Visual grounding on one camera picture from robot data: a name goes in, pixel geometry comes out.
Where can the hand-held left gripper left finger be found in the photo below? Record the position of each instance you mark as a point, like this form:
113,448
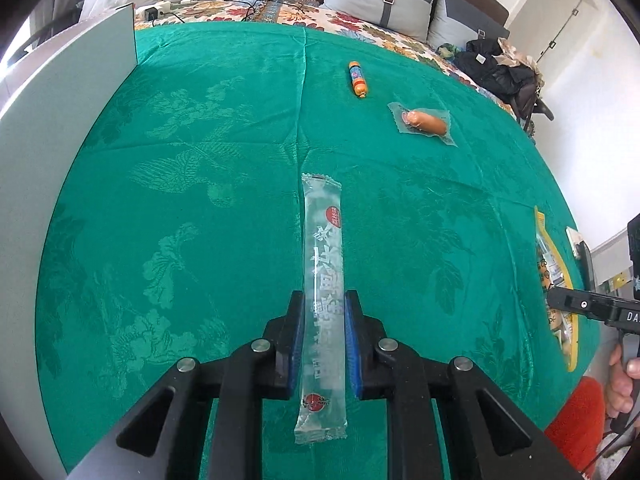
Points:
300,350

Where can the floral bedsheet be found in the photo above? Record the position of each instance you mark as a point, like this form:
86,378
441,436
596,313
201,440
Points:
350,22

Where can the white power strip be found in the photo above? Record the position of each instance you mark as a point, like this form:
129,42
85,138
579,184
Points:
157,11

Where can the beige crumpled cloth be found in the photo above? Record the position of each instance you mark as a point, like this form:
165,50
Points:
515,52

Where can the white door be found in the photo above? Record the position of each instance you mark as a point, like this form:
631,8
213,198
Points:
550,10

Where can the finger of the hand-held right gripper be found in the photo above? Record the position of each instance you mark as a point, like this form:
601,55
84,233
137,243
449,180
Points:
575,302

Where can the red cloth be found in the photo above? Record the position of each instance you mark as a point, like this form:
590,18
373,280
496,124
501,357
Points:
575,425

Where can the sausage in clear packet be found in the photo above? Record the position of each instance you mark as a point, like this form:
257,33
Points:
425,122

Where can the long transparent snack packet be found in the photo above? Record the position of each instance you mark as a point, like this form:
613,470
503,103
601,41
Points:
322,240

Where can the pile of black clothes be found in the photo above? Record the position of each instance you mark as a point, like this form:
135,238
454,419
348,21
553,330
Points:
495,70

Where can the long yellow snack packet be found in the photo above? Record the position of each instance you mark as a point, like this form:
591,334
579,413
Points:
547,260

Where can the person's right hand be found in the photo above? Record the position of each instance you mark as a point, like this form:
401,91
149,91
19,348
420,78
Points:
616,390

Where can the small orange sausage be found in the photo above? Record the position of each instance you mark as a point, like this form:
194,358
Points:
358,79

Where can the grey white board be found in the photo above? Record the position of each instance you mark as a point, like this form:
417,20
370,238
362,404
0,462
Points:
40,160

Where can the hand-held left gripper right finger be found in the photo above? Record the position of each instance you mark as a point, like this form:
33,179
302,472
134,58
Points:
351,360

